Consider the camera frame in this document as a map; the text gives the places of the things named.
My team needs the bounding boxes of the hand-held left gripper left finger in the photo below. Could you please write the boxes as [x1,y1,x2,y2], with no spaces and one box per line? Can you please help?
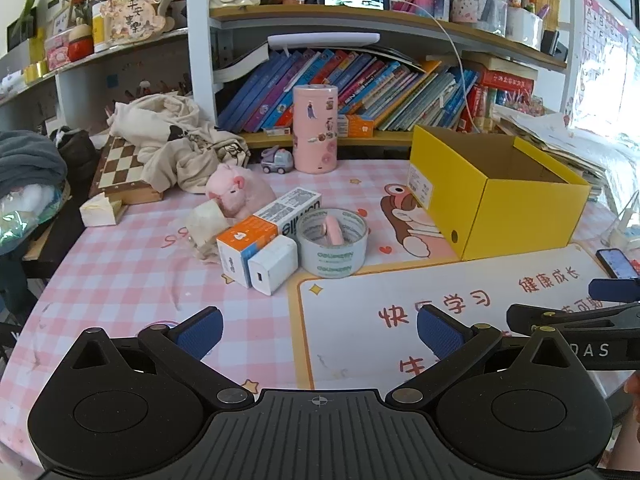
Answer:
[66,306,256,410]

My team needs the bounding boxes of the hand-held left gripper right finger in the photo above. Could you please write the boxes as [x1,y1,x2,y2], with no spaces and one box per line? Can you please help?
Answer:
[385,304,576,407]

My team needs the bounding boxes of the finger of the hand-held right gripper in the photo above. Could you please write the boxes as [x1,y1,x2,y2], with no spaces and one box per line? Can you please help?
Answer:
[506,301,640,338]
[588,277,640,304]

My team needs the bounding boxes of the white charger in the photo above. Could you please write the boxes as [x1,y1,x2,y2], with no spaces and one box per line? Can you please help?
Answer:
[247,233,300,296]

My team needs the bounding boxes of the beige block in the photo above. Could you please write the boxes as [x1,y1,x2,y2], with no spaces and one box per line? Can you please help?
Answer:
[185,200,229,249]

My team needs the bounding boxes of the yellow cardboard box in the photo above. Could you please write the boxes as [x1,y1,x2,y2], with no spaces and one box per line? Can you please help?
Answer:
[409,125,593,262]

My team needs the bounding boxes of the clear tape roll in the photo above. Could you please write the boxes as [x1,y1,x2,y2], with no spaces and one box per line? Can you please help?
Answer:
[296,207,370,280]

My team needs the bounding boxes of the white and orange carton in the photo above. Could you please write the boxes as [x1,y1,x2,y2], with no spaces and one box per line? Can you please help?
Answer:
[216,186,322,289]

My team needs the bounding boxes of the pink plush pig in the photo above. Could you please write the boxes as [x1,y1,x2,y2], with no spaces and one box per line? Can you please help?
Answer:
[205,162,277,221]

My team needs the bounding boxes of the small pink oval case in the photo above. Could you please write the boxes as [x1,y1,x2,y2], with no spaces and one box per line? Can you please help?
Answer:
[322,215,345,247]

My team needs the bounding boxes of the pink checked desktop mat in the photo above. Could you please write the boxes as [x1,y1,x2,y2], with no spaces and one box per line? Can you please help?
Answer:
[0,159,622,462]

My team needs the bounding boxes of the person's right hand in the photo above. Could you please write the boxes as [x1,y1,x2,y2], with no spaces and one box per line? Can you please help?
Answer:
[606,372,640,467]

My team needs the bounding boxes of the dark smartphone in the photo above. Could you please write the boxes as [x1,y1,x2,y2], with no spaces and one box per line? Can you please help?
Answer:
[595,248,640,281]

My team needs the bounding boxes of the white branch stand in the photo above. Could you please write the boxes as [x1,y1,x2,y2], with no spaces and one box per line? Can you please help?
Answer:
[599,204,640,251]

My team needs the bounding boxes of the white desk pad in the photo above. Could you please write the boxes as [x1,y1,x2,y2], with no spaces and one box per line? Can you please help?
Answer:
[287,242,640,397]

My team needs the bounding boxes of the stack of papers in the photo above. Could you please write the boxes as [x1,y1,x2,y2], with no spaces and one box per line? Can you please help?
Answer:
[492,104,617,202]

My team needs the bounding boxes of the cream tissue pack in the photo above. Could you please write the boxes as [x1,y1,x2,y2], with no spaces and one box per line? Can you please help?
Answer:
[78,192,130,229]

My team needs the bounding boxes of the dark side table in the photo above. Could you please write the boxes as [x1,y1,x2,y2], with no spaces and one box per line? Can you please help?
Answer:
[22,194,90,279]

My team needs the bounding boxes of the wooden chessboard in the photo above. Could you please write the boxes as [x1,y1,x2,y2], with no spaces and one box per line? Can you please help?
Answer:
[88,134,166,206]

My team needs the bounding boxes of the grey toy car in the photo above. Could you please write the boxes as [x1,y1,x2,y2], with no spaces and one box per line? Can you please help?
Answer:
[259,145,296,177]

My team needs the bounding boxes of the beige cloth garment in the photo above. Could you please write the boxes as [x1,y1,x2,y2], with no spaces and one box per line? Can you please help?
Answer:
[106,92,251,194]

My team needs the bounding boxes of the iridescent plastic bags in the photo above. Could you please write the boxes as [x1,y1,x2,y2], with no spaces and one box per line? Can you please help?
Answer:
[0,182,71,257]

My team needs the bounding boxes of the black bag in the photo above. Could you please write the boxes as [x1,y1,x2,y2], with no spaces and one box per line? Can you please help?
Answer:
[49,127,101,182]

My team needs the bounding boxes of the orange box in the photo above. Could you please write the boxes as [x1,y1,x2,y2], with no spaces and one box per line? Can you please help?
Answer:
[337,113,375,140]

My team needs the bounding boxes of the stack of red books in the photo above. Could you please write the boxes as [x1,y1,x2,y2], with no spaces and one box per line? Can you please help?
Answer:
[464,59,537,126]

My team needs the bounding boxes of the pink sticker canister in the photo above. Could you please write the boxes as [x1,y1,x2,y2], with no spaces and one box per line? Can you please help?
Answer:
[292,83,340,175]

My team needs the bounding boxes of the grey blanket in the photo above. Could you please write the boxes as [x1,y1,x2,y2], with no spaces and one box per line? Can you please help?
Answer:
[0,129,69,197]

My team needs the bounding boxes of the small black box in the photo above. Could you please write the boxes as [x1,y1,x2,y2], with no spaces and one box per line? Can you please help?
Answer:
[542,29,571,56]

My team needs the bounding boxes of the thick white book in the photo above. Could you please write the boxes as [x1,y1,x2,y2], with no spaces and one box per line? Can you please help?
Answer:
[212,42,271,84]

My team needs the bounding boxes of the white cup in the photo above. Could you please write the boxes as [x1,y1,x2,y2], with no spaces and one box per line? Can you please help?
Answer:
[504,4,546,51]

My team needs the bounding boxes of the white bookshelf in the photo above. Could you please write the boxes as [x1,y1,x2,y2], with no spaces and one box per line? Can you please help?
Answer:
[0,0,586,162]

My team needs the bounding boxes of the red jar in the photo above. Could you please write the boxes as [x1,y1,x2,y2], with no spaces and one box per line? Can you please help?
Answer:
[67,24,96,61]

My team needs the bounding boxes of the white lamp bar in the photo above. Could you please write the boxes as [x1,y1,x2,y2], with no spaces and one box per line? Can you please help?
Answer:
[267,33,381,52]

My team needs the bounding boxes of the pink pen holder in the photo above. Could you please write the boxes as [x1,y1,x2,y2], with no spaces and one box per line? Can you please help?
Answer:
[449,0,494,25]

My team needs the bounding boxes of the pink gift box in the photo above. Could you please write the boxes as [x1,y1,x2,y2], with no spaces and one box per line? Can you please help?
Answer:
[43,34,71,71]

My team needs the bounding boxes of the yellow and white canister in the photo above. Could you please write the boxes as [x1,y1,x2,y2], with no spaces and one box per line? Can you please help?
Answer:
[91,2,111,54]

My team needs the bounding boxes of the bunny plaque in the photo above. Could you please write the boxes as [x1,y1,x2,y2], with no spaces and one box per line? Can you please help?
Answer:
[99,0,176,44]

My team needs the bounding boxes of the alphabet wall poster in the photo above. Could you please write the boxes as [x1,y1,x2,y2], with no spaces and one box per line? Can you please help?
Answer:
[582,0,631,81]

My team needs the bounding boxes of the white cable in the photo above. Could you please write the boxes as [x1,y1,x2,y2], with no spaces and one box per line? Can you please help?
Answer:
[387,0,472,132]

